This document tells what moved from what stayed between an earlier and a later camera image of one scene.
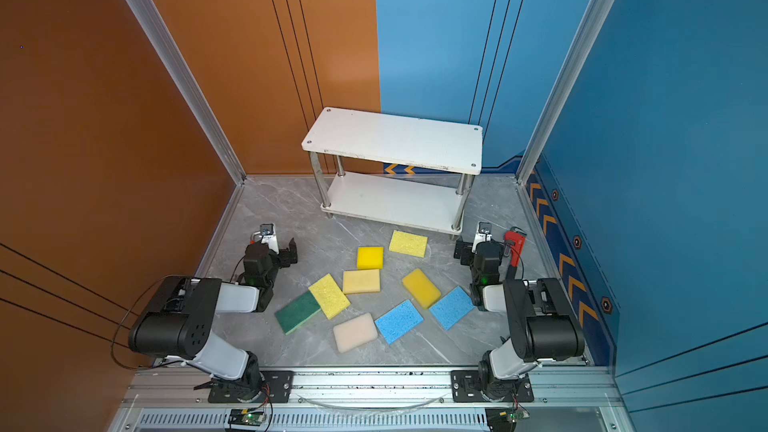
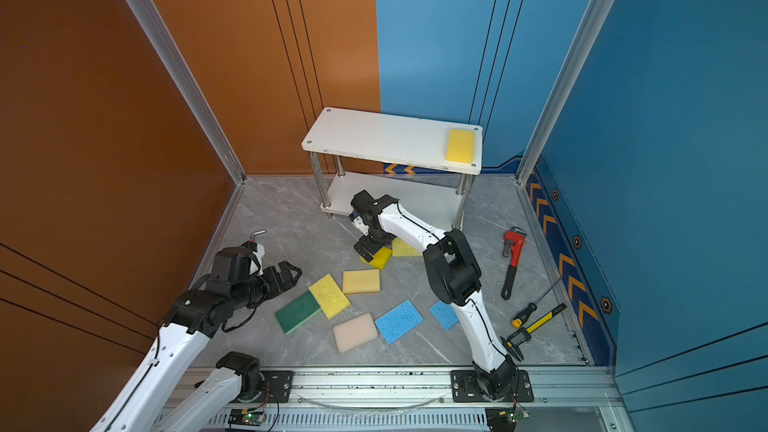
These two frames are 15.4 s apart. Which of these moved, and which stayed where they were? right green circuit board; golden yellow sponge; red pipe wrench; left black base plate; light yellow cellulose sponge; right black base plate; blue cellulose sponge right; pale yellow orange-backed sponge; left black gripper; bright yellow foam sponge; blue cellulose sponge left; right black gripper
Moved: left black gripper; right black gripper; golden yellow sponge; bright yellow foam sponge
Stayed: pale yellow orange-backed sponge; blue cellulose sponge right; right black base plate; red pipe wrench; left black base plate; blue cellulose sponge left; light yellow cellulose sponge; right green circuit board
